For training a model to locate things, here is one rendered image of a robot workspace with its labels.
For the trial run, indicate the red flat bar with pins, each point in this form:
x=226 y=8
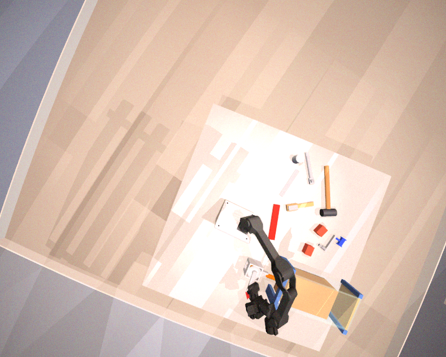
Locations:
x=273 y=223

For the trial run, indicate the black mallet with wooden handle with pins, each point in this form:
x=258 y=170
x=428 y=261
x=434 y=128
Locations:
x=328 y=212

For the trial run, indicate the dark grey cylinder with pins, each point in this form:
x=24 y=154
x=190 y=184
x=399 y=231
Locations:
x=299 y=158

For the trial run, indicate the grey crank handle with blue knob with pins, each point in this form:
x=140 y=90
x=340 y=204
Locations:
x=339 y=243

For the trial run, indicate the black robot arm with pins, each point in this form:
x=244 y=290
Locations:
x=281 y=270

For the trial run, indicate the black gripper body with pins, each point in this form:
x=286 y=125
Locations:
x=253 y=290

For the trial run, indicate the orange-red box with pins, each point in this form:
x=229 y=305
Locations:
x=320 y=230
x=308 y=249

